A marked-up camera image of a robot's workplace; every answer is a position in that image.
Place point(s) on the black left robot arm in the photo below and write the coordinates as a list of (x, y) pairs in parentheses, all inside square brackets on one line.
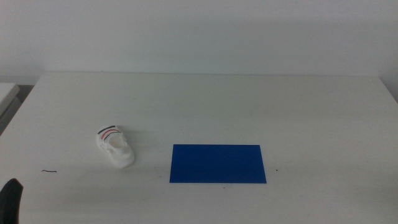
[(9, 202)]

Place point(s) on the blue rectangular mat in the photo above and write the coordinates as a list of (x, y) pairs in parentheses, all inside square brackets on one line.
[(217, 164)]

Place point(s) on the small black thread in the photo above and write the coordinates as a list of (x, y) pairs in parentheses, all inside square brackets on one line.
[(49, 170)]

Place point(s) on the white side table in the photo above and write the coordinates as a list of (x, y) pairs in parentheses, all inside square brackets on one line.
[(5, 93)]

